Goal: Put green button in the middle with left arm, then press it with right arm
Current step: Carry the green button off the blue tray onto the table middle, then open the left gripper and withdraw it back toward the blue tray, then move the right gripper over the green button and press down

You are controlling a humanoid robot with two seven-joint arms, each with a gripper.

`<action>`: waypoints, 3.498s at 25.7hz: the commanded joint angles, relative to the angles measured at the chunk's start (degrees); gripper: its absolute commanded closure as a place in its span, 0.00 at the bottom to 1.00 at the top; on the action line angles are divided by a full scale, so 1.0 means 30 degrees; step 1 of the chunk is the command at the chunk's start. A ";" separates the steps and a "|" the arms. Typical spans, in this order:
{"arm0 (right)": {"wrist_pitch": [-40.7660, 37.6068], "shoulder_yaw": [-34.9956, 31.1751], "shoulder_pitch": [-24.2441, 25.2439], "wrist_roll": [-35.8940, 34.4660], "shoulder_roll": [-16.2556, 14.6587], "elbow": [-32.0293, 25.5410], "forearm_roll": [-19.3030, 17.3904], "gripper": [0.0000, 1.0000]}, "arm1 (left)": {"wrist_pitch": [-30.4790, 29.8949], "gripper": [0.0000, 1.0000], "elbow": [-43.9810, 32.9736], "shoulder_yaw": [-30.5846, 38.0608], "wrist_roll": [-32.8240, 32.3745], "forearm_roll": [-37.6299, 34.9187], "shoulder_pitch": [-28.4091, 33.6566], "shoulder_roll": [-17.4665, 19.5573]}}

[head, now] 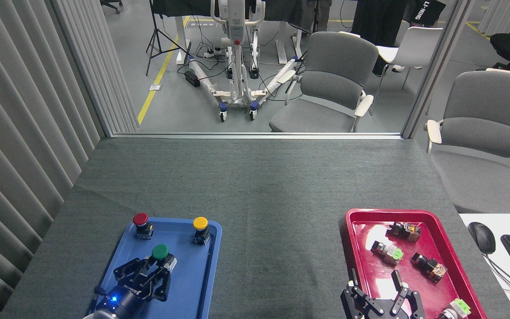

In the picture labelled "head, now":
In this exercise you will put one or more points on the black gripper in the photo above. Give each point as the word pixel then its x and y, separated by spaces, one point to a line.
pixel 381 311
pixel 124 299

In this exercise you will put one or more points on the green push button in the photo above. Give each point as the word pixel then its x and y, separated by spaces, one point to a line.
pixel 160 251

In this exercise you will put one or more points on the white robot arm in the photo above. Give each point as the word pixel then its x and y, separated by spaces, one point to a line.
pixel 100 316

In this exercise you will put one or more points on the red push button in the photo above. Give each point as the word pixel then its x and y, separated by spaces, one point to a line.
pixel 140 219

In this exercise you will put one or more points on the yellow push button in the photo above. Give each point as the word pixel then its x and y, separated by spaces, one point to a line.
pixel 200 223

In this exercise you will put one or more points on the red plastic tray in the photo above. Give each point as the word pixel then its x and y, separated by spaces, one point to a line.
pixel 376 272

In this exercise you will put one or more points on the blue plastic tray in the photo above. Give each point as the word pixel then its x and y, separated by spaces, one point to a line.
pixel 191 279

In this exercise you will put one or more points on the black computer mouse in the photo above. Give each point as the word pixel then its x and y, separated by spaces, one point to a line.
pixel 481 237

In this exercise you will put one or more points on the white desk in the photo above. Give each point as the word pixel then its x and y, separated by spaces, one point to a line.
pixel 503 226

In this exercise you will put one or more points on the grey armchair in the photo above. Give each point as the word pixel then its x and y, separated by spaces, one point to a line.
pixel 330 84
pixel 485 133

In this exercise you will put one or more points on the black box on floor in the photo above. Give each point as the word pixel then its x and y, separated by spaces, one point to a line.
pixel 191 78

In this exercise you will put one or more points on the white stand on wheels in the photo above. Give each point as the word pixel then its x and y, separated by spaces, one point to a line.
pixel 237 66

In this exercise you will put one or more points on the white power strip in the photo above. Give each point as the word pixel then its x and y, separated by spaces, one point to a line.
pixel 212 53

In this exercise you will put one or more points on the black tripod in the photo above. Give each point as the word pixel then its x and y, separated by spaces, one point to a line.
pixel 156 37

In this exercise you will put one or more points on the white chair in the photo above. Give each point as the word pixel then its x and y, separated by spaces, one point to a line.
pixel 414 48

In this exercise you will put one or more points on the person in black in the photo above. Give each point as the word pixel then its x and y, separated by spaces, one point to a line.
pixel 379 17

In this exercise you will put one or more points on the person with printed shorts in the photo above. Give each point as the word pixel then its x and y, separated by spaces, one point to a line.
pixel 425 11

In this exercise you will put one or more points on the person's legs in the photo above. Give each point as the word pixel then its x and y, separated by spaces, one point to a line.
pixel 321 11

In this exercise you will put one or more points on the silver switch with green block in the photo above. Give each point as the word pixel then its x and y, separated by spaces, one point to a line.
pixel 388 252
pixel 458 308

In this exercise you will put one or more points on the black switch with orange block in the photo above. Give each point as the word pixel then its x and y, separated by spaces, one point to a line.
pixel 407 231
pixel 430 267

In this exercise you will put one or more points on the silver post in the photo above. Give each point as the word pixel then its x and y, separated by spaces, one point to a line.
pixel 438 62

